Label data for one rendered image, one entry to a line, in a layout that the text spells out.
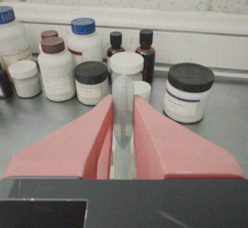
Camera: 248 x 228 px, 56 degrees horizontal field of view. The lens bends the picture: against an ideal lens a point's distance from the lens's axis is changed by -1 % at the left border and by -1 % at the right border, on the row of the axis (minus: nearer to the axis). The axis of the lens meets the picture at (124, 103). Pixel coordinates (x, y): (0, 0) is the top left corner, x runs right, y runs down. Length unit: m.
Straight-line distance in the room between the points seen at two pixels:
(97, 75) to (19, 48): 0.17
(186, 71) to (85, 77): 0.15
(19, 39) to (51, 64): 0.11
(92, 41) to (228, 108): 0.26
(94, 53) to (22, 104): 0.15
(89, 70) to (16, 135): 0.15
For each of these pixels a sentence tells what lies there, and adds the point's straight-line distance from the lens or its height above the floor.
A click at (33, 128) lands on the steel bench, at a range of 0.38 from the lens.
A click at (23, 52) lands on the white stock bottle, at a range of 0.48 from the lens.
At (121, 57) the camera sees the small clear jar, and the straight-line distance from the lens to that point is 0.40.
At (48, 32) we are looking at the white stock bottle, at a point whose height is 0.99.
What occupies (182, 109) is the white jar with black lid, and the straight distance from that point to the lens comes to 0.36.
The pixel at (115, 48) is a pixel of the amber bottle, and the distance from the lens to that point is 0.44.
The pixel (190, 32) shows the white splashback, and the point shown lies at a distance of 0.48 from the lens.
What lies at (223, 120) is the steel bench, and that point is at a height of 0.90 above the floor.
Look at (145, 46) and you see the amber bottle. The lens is 0.43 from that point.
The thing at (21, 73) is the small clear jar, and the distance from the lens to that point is 0.42.
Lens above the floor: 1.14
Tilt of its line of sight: 37 degrees down
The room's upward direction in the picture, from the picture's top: 1 degrees clockwise
